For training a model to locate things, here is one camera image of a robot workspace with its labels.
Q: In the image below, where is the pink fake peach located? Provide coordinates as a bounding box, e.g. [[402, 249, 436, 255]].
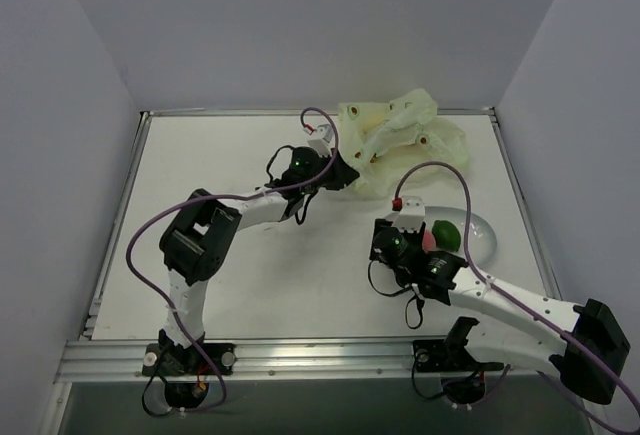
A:
[[421, 230, 438, 252]]

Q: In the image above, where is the aluminium front rail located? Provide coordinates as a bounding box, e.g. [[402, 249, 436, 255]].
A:
[[54, 332, 599, 381]]

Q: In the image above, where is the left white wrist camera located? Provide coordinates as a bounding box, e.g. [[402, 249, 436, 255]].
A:
[[307, 124, 334, 158]]

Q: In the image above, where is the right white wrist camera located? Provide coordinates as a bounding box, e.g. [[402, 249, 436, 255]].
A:
[[385, 196, 426, 234]]

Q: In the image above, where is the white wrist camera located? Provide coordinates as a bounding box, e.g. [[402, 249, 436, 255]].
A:
[[307, 124, 334, 158], [385, 196, 426, 234]]

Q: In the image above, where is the green fake fruit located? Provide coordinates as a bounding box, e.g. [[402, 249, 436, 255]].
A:
[[431, 220, 462, 252]]

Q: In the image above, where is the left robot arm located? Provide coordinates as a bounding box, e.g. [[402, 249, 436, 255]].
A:
[[158, 147, 359, 374]]

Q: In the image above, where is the aluminium table edge frame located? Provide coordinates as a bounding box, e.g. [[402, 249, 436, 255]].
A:
[[93, 111, 553, 341]]

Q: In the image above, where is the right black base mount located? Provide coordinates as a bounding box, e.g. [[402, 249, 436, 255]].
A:
[[411, 339, 506, 408]]

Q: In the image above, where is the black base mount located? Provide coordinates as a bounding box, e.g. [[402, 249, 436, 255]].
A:
[[411, 339, 506, 408], [141, 342, 215, 409]]

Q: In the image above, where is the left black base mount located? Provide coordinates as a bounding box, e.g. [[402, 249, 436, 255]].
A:
[[141, 342, 215, 409]]

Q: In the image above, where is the white oval plate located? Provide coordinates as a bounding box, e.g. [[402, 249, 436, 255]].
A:
[[425, 206, 498, 269]]

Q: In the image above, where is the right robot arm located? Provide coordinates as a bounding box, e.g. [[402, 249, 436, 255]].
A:
[[369, 219, 630, 405]]

